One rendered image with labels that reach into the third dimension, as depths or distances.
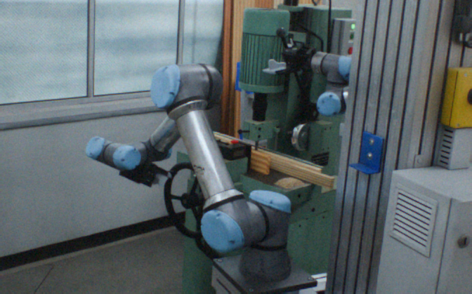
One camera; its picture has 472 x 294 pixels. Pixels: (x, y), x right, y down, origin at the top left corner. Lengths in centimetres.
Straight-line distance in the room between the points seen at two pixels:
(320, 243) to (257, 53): 84
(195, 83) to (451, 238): 80
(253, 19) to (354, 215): 99
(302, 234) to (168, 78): 108
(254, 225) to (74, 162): 210
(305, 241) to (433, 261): 124
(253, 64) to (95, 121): 146
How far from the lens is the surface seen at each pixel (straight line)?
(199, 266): 274
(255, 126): 251
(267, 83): 245
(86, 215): 383
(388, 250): 156
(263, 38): 242
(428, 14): 149
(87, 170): 374
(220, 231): 168
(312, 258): 272
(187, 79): 177
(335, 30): 263
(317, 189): 244
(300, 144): 258
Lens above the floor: 165
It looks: 15 degrees down
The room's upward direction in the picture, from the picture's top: 4 degrees clockwise
